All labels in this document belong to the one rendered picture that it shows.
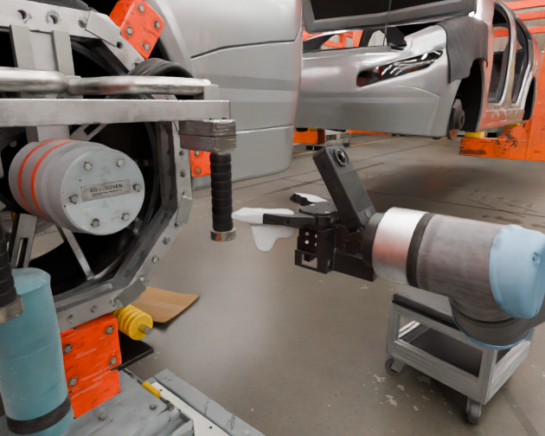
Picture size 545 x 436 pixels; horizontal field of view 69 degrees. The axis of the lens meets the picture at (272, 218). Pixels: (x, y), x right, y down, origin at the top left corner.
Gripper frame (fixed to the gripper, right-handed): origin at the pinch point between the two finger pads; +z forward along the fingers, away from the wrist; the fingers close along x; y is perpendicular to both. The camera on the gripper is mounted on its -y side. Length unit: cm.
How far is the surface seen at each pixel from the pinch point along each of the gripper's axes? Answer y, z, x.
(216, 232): 6.4, 8.9, -2.0
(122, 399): 60, 47, -4
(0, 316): 7.1, 7.2, -34.7
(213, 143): -8.7, 8.2, -2.6
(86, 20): -27.8, 29.7, -9.7
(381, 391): 83, 6, 69
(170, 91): -16.4, 11.3, -7.7
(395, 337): 66, 6, 79
